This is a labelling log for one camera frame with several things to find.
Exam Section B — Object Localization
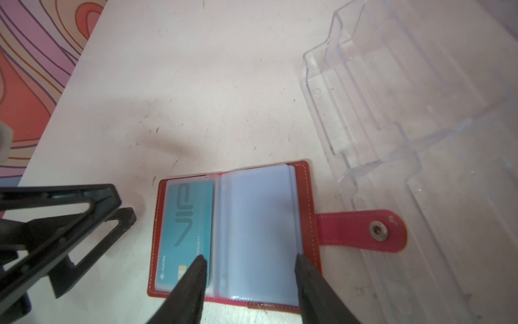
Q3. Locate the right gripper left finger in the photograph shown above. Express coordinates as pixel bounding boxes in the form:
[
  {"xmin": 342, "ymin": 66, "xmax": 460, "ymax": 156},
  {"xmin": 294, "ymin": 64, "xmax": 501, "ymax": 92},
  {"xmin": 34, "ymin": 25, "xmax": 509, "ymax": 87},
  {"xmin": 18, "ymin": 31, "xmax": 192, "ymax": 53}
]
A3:
[{"xmin": 148, "ymin": 255, "xmax": 207, "ymax": 324}]

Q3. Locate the teal VIP card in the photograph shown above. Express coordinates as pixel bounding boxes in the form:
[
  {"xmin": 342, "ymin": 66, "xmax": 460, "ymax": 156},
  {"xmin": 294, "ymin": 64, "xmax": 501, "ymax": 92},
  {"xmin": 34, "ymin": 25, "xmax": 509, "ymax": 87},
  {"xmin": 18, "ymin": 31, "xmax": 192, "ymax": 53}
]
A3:
[{"xmin": 155, "ymin": 179, "xmax": 214, "ymax": 292}]

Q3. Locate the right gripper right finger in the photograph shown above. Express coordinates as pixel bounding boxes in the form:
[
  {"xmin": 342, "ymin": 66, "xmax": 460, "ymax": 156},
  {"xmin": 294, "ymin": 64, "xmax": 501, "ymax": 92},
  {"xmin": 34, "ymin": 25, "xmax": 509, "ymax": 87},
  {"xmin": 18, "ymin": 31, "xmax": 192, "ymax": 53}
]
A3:
[{"xmin": 295, "ymin": 254, "xmax": 360, "ymax": 324}]

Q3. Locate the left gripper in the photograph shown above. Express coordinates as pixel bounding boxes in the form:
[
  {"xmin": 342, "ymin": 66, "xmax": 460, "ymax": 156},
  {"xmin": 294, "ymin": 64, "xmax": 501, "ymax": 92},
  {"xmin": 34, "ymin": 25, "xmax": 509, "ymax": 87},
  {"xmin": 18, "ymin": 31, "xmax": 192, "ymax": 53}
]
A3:
[{"xmin": 1, "ymin": 184, "xmax": 136, "ymax": 323}]

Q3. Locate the red leather card holder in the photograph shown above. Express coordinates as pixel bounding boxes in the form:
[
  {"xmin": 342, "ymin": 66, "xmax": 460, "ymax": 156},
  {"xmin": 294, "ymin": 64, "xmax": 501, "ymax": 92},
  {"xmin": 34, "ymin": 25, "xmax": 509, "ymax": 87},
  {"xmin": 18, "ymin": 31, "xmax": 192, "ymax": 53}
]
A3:
[{"xmin": 147, "ymin": 160, "xmax": 408, "ymax": 313}]

